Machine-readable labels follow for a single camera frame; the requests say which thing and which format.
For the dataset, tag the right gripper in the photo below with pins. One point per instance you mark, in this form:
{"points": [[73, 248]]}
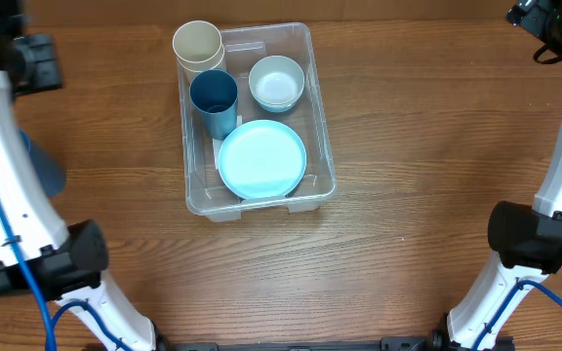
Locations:
{"points": [[527, 14]]}

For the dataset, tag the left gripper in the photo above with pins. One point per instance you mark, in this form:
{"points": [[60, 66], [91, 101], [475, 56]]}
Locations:
{"points": [[48, 74]]}

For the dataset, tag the blue cup bottom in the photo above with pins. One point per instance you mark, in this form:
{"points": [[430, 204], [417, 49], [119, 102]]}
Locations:
{"points": [[51, 175]]}

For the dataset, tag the blue cup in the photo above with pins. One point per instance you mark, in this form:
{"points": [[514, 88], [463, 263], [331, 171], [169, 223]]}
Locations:
{"points": [[51, 175], [214, 94]]}

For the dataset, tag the cream cup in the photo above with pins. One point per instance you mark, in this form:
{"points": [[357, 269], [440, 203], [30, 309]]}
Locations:
{"points": [[196, 43], [218, 63]]}

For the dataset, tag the blue cup top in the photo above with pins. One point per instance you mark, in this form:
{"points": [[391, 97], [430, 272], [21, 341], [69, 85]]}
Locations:
{"points": [[214, 94]]}

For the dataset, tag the grey bowl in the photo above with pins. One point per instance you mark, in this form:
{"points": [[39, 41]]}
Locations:
{"points": [[276, 81]]}

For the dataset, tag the light blue plate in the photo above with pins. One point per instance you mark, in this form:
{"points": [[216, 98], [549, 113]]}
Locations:
{"points": [[262, 159]]}

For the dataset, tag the light blue bowl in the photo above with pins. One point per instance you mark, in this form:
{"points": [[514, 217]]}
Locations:
{"points": [[277, 108]]}

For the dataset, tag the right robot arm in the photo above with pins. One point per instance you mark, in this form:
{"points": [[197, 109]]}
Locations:
{"points": [[526, 241]]}

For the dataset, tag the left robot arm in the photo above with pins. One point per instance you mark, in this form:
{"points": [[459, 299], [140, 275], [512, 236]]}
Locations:
{"points": [[40, 254]]}

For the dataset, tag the white label in bin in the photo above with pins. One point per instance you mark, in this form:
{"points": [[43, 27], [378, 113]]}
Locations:
{"points": [[218, 143]]}

